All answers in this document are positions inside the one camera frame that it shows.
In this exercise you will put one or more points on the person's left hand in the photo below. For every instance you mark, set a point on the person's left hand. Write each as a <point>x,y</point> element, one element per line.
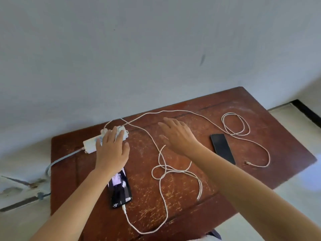
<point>111,155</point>

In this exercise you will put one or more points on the person's right hand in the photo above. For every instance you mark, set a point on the person's right hand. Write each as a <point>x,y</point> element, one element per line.
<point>180,138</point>

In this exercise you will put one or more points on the person's right forearm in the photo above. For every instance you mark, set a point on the person's right forearm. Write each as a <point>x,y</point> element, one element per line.
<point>250,193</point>

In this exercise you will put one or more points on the person's left forearm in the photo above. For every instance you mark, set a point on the person's left forearm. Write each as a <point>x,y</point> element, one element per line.
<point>75,208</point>

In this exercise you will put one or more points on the person's dark blue trousers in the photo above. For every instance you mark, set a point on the person's dark blue trousers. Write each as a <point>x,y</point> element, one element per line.
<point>214,234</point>

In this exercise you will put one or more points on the brown wooden table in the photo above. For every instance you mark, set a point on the brown wooden table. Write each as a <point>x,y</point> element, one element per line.
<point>188,218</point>

